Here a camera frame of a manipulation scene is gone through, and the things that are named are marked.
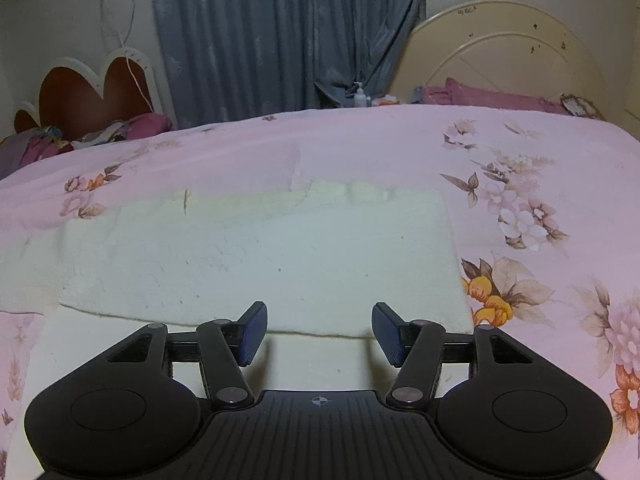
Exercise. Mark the pink floral bed sheet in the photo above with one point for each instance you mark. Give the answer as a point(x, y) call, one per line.
point(360, 145)

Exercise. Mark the blue-grey curtain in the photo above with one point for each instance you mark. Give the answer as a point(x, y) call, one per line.
point(250, 35)

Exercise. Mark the colourful cloth pile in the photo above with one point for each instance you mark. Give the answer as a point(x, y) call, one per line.
point(35, 147)

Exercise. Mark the white pump bottle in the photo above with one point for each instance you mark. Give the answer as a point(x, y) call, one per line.
point(359, 96)

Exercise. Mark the cream round headboard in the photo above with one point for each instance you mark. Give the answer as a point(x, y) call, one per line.
point(500, 55)

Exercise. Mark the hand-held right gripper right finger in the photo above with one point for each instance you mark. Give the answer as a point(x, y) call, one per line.
point(387, 332)

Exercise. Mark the orange small packet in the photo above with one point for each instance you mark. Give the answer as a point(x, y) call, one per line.
point(386, 101)

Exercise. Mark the pink pillow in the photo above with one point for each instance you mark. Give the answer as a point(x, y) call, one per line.
point(482, 94)

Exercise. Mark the magenta pillow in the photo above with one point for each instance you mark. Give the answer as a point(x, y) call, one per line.
point(147, 124)

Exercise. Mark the heart-shaped red white headboard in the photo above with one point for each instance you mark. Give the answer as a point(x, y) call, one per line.
point(75, 91)

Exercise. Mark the pale green towel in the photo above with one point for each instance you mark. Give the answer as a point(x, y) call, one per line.
point(250, 260)

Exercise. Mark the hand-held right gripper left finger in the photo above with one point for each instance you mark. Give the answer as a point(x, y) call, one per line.
point(253, 332)

